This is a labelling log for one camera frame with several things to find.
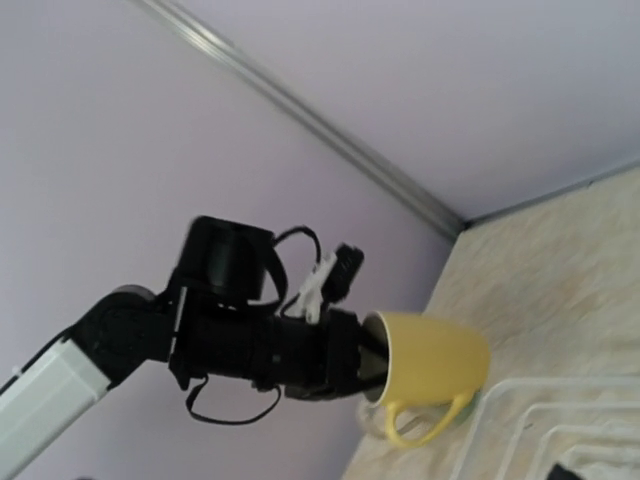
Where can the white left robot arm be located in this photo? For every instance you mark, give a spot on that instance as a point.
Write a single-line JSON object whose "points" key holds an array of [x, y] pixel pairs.
{"points": [[225, 311]]}

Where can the white wire dish rack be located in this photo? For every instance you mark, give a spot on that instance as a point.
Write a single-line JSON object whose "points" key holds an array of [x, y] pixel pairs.
{"points": [[524, 427]]}

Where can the pale yellow mug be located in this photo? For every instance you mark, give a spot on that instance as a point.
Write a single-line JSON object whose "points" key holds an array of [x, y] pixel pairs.
{"points": [[432, 363]]}

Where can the left aluminium corner post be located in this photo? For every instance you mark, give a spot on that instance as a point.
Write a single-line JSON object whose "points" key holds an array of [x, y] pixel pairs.
{"points": [[360, 155]]}

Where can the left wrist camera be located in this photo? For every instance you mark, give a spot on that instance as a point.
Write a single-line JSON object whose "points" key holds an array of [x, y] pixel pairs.
{"points": [[329, 283]]}

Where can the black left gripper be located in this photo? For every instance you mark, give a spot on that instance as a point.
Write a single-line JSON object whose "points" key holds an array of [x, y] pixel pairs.
{"points": [[330, 357]]}

